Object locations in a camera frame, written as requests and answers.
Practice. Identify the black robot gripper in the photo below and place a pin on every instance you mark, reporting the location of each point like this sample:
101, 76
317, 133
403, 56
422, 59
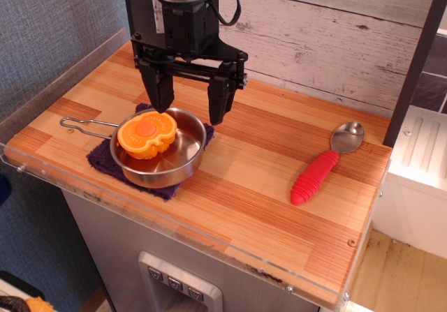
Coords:
193, 50

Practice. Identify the dark upright post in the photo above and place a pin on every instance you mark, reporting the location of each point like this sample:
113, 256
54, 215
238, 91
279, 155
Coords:
420, 56
146, 22

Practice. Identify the grey toy fridge cabinet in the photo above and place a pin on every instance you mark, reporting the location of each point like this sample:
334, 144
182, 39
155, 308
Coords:
144, 270

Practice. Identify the purple cloth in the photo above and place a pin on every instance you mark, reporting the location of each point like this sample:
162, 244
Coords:
162, 175

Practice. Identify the clear acrylic edge guard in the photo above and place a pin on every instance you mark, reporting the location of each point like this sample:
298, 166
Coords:
237, 204

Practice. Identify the stainless steel pan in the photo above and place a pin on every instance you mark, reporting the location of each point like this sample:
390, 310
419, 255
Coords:
99, 129

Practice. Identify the white toy sink unit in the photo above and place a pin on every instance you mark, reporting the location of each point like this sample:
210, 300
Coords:
412, 202

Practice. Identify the orange toy pumpkin half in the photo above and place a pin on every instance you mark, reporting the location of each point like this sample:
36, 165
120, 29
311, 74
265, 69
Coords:
147, 134

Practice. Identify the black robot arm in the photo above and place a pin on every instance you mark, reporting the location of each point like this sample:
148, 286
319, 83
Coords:
180, 38

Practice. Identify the red handled metal spoon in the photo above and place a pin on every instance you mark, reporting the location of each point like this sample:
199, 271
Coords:
346, 138

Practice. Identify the dark right upright post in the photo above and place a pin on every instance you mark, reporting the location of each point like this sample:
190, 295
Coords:
420, 56

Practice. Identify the orange object bottom left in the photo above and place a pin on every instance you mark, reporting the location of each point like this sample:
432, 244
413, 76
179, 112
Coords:
37, 304

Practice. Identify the dark left upright post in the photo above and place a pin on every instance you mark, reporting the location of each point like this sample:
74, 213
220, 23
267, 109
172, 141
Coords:
146, 22

